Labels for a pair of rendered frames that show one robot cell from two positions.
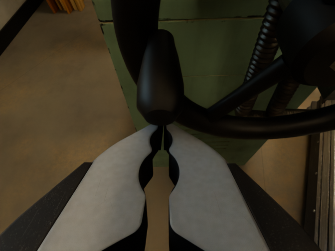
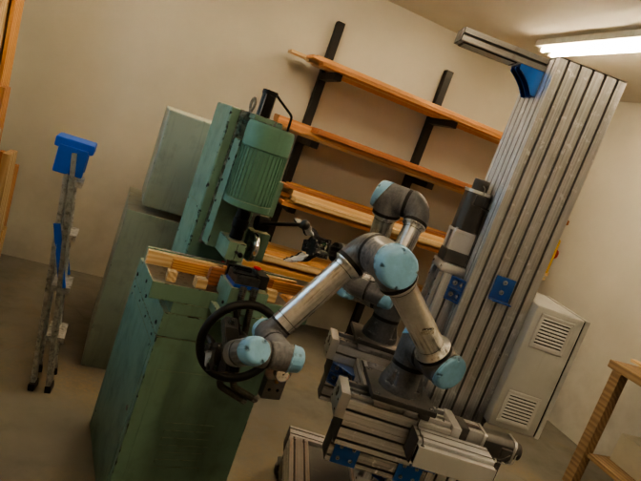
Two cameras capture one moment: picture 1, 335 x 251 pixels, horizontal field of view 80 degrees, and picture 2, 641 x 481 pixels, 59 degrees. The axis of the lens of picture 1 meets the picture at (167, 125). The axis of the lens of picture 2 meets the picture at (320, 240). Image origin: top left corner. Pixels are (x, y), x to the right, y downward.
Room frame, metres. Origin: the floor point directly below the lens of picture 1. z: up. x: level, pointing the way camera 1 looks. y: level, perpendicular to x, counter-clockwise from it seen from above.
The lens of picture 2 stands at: (-1.46, 0.69, 1.50)
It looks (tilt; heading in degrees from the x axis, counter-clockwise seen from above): 9 degrees down; 329
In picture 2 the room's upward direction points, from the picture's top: 20 degrees clockwise
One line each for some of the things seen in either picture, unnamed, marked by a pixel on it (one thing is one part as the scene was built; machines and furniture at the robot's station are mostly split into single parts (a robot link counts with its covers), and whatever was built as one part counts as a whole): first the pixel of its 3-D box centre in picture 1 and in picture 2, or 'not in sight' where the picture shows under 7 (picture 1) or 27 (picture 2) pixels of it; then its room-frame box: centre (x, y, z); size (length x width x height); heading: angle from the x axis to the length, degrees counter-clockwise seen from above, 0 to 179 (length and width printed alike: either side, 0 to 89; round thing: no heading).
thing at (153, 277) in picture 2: not in sight; (230, 298); (0.35, -0.14, 0.87); 0.61 x 0.30 x 0.06; 88
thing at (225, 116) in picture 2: not in sight; (221, 196); (0.75, -0.14, 1.16); 0.22 x 0.22 x 0.72; 88
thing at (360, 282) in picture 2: not in sight; (353, 284); (0.24, -0.55, 1.04); 0.11 x 0.08 x 0.11; 41
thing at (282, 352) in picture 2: not in sight; (280, 354); (-0.20, -0.09, 0.93); 0.11 x 0.11 x 0.08; 87
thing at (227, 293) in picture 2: not in sight; (240, 296); (0.26, -0.13, 0.91); 0.15 x 0.14 x 0.09; 88
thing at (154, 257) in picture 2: not in sight; (225, 272); (0.47, -0.14, 0.92); 0.60 x 0.02 x 0.05; 88
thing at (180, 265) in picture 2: not in sight; (248, 280); (0.45, -0.23, 0.92); 0.60 x 0.02 x 0.04; 88
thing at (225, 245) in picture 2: not in sight; (230, 248); (0.47, -0.13, 1.02); 0.14 x 0.07 x 0.09; 178
